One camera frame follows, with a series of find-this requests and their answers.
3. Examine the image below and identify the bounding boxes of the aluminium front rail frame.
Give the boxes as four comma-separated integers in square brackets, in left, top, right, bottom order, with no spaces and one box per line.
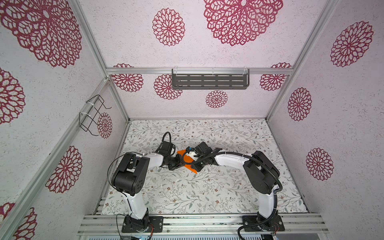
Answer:
[77,213,330,237]

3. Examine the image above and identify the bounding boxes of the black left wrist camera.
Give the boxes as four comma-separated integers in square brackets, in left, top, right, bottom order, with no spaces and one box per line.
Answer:
[155,132,176,156]

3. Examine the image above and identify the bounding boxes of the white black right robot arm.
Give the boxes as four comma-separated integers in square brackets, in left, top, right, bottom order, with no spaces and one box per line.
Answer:
[187,150,283,223]

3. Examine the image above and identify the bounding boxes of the grey slotted wall shelf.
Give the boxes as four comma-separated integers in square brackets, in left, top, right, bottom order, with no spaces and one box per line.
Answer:
[171,69,250,90]

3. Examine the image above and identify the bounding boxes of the black wire wall basket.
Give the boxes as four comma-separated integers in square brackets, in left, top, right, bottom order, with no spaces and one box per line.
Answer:
[78,95,113,139]

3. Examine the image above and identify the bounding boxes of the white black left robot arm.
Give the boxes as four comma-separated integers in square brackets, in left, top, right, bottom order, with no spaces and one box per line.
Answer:
[111,153,184,220]

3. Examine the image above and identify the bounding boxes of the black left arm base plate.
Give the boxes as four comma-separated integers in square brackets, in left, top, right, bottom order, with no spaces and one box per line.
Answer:
[121,216,164,234]

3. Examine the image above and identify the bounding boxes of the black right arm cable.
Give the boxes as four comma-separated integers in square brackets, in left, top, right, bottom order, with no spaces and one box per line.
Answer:
[179,146,284,240]

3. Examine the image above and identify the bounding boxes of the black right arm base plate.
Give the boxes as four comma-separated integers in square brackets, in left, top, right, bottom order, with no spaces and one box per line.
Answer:
[242,215,285,232]

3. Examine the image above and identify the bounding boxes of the orange square paper sheet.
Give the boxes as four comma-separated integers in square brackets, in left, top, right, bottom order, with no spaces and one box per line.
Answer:
[177,150,198,174]

